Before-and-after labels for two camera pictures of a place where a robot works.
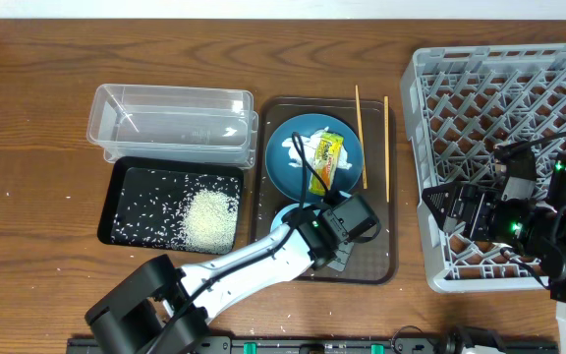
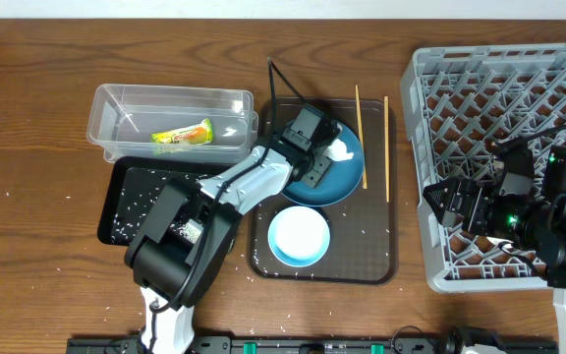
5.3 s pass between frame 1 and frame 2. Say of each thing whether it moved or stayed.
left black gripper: moved
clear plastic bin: stayed
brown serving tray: stayed
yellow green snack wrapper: moved
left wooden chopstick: stayed
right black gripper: stayed
